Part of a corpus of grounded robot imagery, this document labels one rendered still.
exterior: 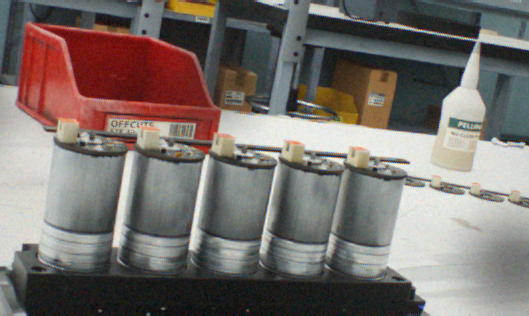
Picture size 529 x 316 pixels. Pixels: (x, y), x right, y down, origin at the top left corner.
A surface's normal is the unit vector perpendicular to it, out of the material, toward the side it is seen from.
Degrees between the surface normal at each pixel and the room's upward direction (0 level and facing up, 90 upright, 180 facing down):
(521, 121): 90
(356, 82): 91
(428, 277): 0
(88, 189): 90
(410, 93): 90
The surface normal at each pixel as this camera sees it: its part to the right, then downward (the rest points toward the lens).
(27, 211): 0.18, -0.96
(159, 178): -0.14, 0.18
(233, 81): 0.33, 0.31
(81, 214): 0.12, 0.22
